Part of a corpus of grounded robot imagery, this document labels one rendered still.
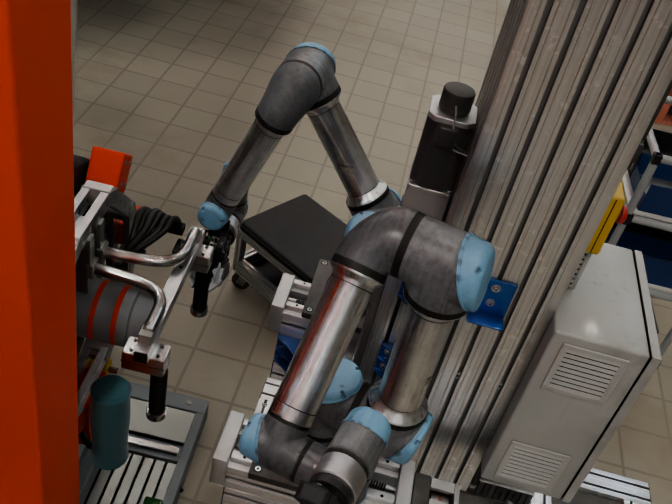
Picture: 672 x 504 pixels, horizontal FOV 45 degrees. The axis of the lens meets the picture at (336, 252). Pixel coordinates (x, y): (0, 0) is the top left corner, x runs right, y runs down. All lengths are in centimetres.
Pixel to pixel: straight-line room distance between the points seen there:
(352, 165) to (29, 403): 102
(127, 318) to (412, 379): 69
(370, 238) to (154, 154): 274
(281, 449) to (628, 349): 68
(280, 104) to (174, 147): 223
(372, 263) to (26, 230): 53
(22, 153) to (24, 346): 33
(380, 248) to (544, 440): 67
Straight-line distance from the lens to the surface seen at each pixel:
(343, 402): 158
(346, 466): 120
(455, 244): 129
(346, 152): 199
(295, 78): 184
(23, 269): 113
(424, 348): 141
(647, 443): 331
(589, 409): 172
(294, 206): 317
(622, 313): 169
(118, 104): 433
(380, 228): 130
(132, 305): 186
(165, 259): 183
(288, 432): 133
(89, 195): 184
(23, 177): 104
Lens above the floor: 221
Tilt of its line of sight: 39 degrees down
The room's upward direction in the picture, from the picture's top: 14 degrees clockwise
